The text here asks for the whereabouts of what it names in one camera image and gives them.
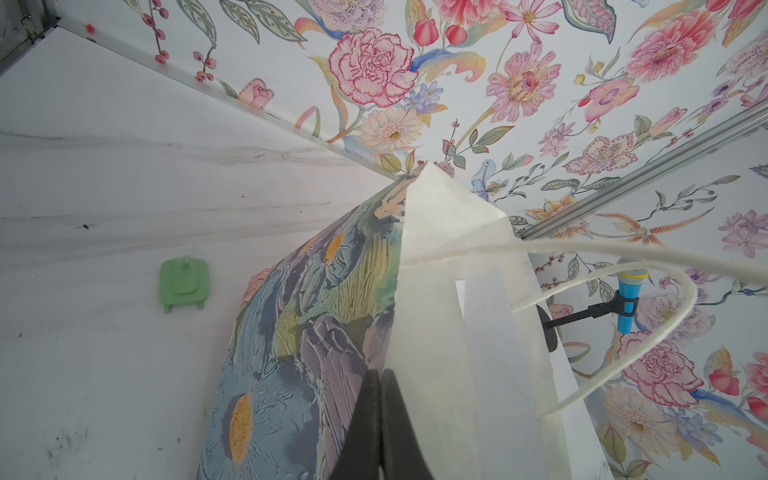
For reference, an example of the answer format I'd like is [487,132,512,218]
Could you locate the blue microphone on stand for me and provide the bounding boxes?
[537,268,650,353]

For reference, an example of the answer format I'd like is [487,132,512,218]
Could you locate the floral paper gift bag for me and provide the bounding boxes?
[197,166,767,479]

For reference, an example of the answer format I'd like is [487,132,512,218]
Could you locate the green plastic hook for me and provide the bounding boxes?
[158,256,210,313]

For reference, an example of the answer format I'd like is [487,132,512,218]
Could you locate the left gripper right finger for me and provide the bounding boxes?
[380,369,434,480]

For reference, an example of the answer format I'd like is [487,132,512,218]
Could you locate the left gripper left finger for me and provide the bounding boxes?
[330,370,381,480]

